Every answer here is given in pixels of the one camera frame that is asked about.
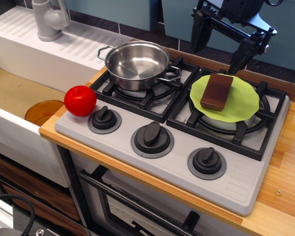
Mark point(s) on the brown chocolate bar block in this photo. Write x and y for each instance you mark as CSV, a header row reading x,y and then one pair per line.
x,y
216,92

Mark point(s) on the black stove knob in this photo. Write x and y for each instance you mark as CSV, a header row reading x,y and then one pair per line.
x,y
152,141
104,121
207,163

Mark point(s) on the black right burner grate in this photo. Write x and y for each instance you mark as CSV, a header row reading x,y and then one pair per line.
x,y
249,137

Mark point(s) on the orange plastic bowl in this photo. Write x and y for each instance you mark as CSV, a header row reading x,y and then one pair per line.
x,y
39,113

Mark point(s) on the grey toy stove top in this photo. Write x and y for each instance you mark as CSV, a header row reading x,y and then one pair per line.
x,y
236,190

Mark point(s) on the black middle stove knob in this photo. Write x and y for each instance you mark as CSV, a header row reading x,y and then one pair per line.
x,y
152,141

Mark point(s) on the black left burner grate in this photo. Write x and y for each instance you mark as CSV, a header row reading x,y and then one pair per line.
x,y
156,103

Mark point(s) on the black burner grate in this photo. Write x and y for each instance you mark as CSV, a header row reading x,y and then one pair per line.
x,y
156,103
249,137

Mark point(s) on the wooden drawer fronts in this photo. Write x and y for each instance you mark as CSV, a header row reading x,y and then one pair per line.
x,y
52,203

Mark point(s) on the red toy apple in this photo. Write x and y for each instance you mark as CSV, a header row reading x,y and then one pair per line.
x,y
80,100

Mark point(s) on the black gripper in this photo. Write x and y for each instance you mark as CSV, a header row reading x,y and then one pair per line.
x,y
236,19

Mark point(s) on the light green plate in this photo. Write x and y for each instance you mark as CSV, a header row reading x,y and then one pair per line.
x,y
242,102

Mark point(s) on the black oven door handle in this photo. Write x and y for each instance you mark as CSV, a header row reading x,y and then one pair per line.
x,y
95,180

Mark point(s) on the black right stove knob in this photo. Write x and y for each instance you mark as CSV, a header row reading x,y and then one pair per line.
x,y
207,163

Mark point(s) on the black left stove knob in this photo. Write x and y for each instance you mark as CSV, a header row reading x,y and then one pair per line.
x,y
104,121

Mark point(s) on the teal wall cabinet right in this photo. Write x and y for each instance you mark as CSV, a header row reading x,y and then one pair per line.
x,y
281,52

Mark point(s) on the white toy sink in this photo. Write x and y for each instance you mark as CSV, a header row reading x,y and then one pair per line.
x,y
32,71

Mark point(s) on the stainless steel pot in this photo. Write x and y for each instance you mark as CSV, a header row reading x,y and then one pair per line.
x,y
138,65

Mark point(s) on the grey toy faucet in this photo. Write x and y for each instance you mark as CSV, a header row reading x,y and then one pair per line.
x,y
50,22

